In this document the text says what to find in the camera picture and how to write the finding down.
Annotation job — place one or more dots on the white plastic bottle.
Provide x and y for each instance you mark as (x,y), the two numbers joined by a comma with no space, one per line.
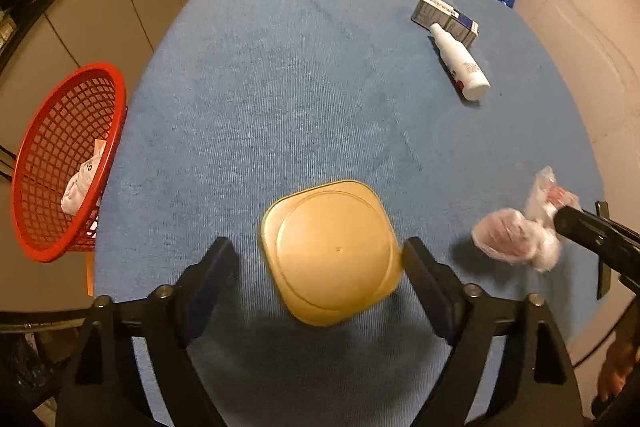
(462,64)

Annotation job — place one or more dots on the clear red-printed plastic bag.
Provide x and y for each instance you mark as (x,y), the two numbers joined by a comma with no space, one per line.
(505,234)

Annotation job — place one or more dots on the blue tablecloth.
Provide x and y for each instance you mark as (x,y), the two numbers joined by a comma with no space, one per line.
(280,107)

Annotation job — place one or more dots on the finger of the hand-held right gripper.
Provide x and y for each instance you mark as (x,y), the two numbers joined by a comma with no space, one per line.
(590,232)
(603,279)

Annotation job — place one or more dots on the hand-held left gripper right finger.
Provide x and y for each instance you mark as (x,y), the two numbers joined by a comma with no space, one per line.
(431,293)

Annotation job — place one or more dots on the person's right hand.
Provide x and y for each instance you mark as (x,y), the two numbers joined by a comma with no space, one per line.
(620,367)

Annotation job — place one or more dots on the blue and white box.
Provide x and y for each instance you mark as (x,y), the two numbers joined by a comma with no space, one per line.
(442,18)

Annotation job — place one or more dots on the white kitchen base cabinets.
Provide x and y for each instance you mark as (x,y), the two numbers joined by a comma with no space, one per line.
(100,22)

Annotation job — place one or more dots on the gold square tin container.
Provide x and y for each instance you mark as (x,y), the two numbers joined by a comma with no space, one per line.
(330,252)

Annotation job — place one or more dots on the red plastic mesh basket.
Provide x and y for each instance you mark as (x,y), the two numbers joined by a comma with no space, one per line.
(45,132)

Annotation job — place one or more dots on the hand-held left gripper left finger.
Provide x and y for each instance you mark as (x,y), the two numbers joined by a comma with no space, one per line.
(216,287)

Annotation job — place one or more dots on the white crumpled packet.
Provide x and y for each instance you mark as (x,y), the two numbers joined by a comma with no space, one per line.
(82,187)

